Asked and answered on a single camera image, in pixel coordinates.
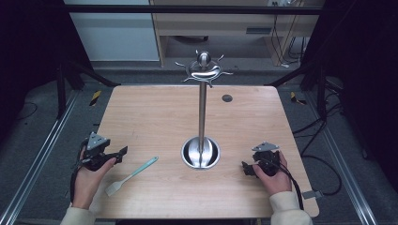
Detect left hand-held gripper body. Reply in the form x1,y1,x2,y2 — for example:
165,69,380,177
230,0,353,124
81,131,112,173

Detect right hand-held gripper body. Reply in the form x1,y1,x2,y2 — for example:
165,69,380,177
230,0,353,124
251,142,282,177

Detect person's right hand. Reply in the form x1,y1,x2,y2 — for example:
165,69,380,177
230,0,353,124
252,150,293,197

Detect person's left hand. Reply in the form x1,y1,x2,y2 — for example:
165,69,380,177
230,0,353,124
71,149,117,210

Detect light teal silicone spatula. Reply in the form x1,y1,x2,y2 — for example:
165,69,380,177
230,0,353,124
104,156,160,198

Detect yellow black tape marker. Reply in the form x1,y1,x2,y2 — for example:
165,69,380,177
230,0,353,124
289,91,308,106
89,90,103,107

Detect metal utensil hanging rack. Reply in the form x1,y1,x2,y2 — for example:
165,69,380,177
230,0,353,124
175,49,235,171

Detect white cabinet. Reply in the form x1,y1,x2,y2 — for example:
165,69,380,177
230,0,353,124
63,0,161,63

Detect wooden desk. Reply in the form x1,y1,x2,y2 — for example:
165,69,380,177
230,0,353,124
149,0,327,68

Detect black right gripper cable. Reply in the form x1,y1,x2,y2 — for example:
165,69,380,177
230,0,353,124
258,157,305,211

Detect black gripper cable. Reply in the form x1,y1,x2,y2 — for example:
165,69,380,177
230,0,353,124
69,139,92,204
258,157,305,211

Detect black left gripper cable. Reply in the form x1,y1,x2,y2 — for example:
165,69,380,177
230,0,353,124
69,139,92,204

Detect black floor cables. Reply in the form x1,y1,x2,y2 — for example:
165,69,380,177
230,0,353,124
292,78,345,197

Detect grey cable clip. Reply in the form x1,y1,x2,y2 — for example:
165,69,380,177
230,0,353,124
301,189,324,201

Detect metal floor rail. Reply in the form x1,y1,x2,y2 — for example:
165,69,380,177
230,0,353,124
304,92,379,225
0,90,81,225

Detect black metal frame stand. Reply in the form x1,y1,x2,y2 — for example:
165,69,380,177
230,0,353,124
55,57,121,120
265,59,329,121

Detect black cables under desk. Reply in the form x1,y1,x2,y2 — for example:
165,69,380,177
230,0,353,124
270,1,309,68

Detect black horizontal frame bar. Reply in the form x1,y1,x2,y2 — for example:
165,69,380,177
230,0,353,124
62,5,327,16

